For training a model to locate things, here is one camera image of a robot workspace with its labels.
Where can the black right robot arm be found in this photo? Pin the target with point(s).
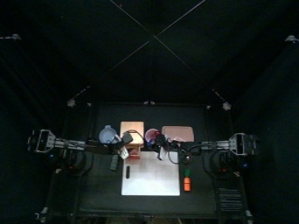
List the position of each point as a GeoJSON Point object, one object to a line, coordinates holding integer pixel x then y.
{"type": "Point", "coordinates": [218, 145]}

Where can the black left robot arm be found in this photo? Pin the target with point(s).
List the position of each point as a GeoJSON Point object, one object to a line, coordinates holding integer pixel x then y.
{"type": "Point", "coordinates": [66, 143]}

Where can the black marker pen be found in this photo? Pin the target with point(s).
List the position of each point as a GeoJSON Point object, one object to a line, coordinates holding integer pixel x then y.
{"type": "Point", "coordinates": [127, 172]}

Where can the wooden drawer casing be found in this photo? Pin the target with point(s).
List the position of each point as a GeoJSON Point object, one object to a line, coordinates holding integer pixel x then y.
{"type": "Point", "coordinates": [134, 127]}

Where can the red plastic cup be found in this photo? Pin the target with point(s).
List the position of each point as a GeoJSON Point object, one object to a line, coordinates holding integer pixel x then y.
{"type": "Point", "coordinates": [151, 134]}

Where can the red-front wooden drawer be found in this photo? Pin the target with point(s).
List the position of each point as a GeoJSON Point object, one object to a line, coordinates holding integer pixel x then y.
{"type": "Point", "coordinates": [137, 157]}

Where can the white cutting board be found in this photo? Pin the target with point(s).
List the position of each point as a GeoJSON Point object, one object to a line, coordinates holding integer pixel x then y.
{"type": "Point", "coordinates": [151, 178]}

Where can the silver frame bracket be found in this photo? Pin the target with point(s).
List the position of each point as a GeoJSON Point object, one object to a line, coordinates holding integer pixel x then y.
{"type": "Point", "coordinates": [15, 37]}
{"type": "Point", "coordinates": [226, 105]}
{"type": "Point", "coordinates": [71, 102]}
{"type": "Point", "coordinates": [292, 38]}
{"type": "Point", "coordinates": [249, 216]}
{"type": "Point", "coordinates": [43, 210]}
{"type": "Point", "coordinates": [147, 102]}

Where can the left wrist camera assembly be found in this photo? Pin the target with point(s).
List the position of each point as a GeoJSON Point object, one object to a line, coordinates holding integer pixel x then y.
{"type": "Point", "coordinates": [125, 153]}

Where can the reddish brown serving board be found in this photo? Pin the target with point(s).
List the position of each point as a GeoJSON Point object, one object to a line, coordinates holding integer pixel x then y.
{"type": "Point", "coordinates": [179, 133]}

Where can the small metal pot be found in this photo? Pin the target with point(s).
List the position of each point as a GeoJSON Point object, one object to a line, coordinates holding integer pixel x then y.
{"type": "Point", "coordinates": [187, 159]}

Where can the orange toy carrot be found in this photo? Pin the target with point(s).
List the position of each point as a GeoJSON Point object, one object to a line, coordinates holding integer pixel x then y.
{"type": "Point", "coordinates": [187, 183]}

